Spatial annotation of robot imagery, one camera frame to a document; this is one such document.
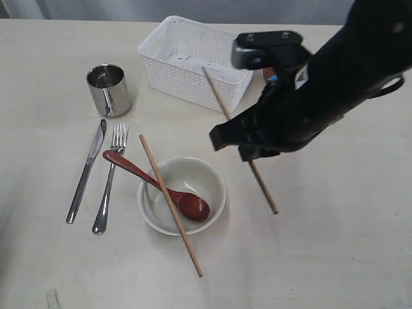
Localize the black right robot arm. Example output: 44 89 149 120
209 1 411 162

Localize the silver metal fork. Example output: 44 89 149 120
92 123 128 234

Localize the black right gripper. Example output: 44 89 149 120
209 61 348 161

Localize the shiny steel cup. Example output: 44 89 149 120
86 64 132 118

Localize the speckled ceramic bowl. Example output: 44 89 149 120
137 157 226 236

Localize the silver table knife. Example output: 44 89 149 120
66 119 107 224

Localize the brown wooden plate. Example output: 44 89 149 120
263 67 276 82

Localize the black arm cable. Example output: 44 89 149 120
366 72 406 100

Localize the white perforated plastic basket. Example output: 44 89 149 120
138 15 253 113

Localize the dark wooden spoon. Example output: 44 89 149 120
103 150 211 222

